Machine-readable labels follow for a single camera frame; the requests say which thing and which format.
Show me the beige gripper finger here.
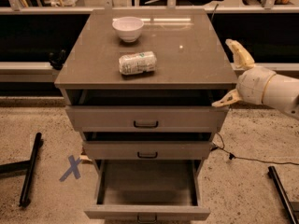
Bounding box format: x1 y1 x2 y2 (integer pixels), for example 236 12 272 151
225 39 255 70
212 89 241 107

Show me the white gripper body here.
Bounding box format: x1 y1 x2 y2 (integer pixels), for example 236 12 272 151
236 66 277 105

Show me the grey drawer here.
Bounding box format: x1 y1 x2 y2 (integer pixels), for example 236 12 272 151
83 141 212 160
85 160 210 224
66 105 228 133

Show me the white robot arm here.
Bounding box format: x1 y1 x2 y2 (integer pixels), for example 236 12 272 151
212 39 299 119

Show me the grey drawer cabinet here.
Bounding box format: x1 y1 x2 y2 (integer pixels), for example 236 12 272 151
53 8 240 173

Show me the black stand leg right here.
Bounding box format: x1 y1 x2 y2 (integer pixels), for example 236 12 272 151
268 166 299 224

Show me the black stand leg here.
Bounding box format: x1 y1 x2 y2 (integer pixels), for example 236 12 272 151
268 166 299 224
0 133 43 208

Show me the crushed white can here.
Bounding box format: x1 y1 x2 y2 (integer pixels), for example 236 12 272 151
119 51 157 76

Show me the white bowl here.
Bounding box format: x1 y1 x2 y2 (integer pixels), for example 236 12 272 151
112 17 144 43

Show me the metal railing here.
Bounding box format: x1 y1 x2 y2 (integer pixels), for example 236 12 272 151
0 0 299 15

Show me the blue tape cross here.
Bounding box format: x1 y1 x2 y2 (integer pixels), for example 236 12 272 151
59 155 81 182

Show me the black stand leg left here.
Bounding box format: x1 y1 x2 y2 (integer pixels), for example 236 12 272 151
0 133 43 208

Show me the black power cable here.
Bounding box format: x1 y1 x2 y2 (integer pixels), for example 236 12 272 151
210 132 299 166

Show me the black clamp on rail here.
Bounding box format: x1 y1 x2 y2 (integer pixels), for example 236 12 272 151
49 49 66 70

